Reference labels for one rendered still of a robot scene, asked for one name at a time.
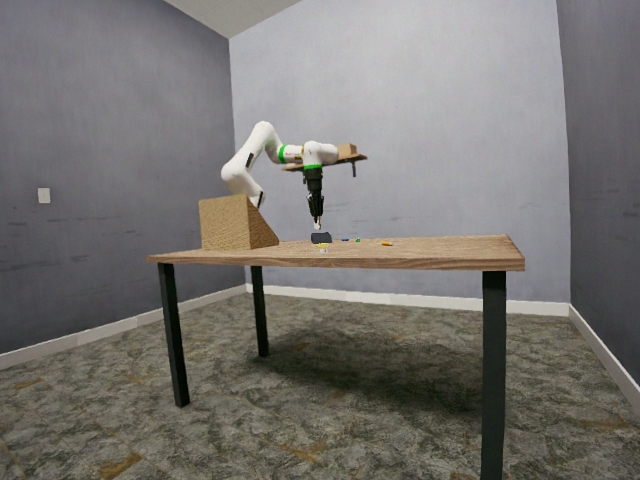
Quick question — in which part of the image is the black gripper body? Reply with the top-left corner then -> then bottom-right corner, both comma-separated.
307,180 -> 322,201

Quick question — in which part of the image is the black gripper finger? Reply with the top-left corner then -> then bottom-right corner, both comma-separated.
317,194 -> 324,229
307,193 -> 320,229

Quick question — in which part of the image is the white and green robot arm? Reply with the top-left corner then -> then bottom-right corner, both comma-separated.
221,122 -> 339,210

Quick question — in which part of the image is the black rack of bins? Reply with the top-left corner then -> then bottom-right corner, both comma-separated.
311,232 -> 332,244

